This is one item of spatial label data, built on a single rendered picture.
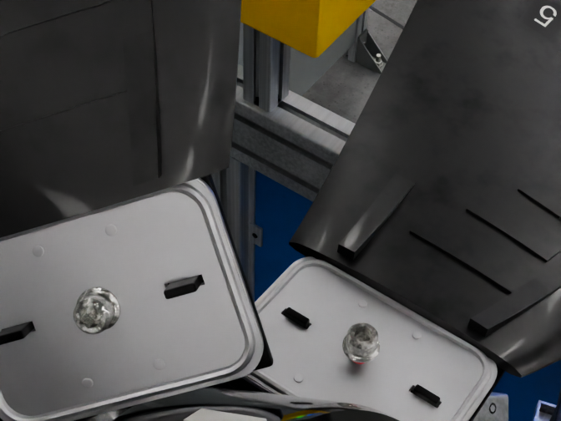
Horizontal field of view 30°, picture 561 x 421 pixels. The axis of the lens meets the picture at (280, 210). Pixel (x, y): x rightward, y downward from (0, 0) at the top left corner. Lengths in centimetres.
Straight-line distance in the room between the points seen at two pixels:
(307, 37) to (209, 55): 48
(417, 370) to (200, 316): 10
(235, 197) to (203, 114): 73
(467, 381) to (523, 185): 10
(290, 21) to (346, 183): 35
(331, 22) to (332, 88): 140
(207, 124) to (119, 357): 8
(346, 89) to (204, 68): 188
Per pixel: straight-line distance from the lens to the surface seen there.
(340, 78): 220
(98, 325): 32
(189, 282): 31
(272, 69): 89
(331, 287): 41
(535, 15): 54
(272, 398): 32
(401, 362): 39
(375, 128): 46
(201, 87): 30
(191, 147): 30
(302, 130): 91
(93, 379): 33
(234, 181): 101
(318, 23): 77
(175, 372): 33
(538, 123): 49
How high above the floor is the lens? 152
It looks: 51 degrees down
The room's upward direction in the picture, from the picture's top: 2 degrees clockwise
